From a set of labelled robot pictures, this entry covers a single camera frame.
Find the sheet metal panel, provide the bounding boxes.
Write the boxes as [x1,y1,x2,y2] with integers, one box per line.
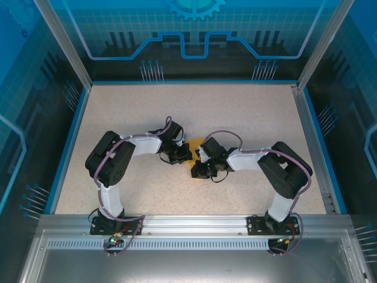
[17,229,369,283]

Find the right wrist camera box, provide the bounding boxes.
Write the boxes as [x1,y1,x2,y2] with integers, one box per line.
[197,144,209,162]

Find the aluminium mounting rail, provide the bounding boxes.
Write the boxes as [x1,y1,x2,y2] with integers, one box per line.
[37,214,353,236]

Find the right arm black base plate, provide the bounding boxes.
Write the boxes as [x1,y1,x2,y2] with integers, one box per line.
[246,214,301,236]

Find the slotted grey cable duct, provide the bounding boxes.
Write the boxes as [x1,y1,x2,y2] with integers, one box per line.
[47,239,291,251]

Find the aluminium side rail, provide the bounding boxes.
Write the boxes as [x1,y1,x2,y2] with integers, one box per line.
[290,84,338,215]

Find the right arm cable connector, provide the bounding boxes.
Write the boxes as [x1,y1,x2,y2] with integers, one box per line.
[273,235,296,246]

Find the arm cable connector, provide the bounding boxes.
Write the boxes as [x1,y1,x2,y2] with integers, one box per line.
[273,235,296,246]
[106,232,124,248]

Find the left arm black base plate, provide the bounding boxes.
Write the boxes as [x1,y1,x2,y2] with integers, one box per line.
[90,216,144,236]

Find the left arm cable connector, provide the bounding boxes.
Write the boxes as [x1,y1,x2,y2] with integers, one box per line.
[106,232,124,248]

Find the left aluminium frame post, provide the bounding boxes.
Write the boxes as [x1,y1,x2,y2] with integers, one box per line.
[32,0,94,89]

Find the aluminium frame post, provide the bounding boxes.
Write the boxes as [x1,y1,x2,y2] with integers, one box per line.
[32,0,94,89]
[296,0,356,91]

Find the right aluminium frame post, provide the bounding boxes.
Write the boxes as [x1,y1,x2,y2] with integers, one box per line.
[296,0,356,91]

